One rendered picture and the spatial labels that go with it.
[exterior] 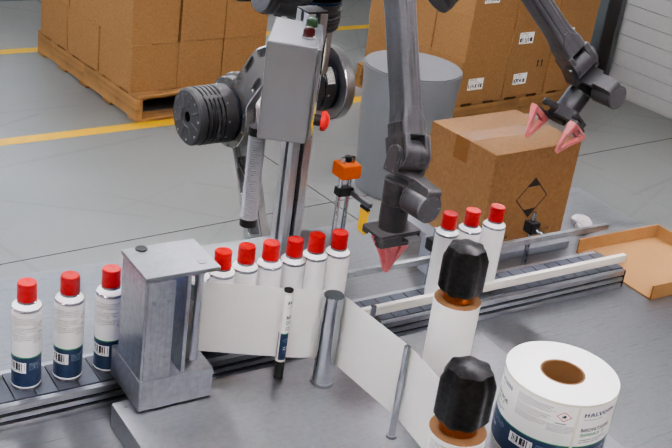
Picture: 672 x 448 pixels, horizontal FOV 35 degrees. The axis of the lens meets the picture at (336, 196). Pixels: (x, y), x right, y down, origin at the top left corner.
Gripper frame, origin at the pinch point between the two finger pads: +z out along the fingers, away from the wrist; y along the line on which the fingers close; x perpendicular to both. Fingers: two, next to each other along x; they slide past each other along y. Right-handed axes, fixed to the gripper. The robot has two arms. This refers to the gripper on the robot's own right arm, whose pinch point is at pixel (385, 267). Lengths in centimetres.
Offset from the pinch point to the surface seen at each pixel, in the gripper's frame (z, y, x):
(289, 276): 0.5, -19.9, 4.4
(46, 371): 14, -66, 9
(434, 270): 6.9, 18.1, 5.6
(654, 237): 19, 107, 18
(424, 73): 40, 175, 209
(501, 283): 11.5, 35.3, 1.8
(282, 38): -46, -23, 11
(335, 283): 4.0, -9.0, 4.0
